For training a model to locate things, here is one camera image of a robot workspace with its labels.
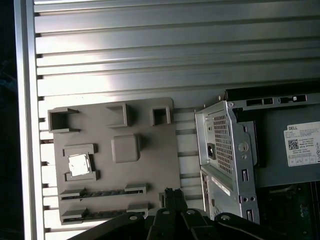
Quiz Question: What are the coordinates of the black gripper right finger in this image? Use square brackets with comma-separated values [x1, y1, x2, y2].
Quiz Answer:
[175, 188, 288, 240]

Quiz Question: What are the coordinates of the silver CPU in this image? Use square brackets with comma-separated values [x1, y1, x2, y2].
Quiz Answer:
[67, 154, 92, 179]

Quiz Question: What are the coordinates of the grey power supply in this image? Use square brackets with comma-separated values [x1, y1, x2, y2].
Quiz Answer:
[205, 109, 320, 188]

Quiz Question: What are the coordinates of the black PC case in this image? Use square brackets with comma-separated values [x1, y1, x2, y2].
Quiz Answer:
[194, 87, 320, 240]

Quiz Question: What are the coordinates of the green motherboard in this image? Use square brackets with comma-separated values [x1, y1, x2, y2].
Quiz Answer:
[259, 186, 320, 240]

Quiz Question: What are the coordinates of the grey parts rack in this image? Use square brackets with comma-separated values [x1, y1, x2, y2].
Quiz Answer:
[47, 97, 182, 226]

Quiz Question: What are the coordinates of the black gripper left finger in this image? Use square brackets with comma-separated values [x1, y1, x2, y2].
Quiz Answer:
[82, 186, 183, 240]

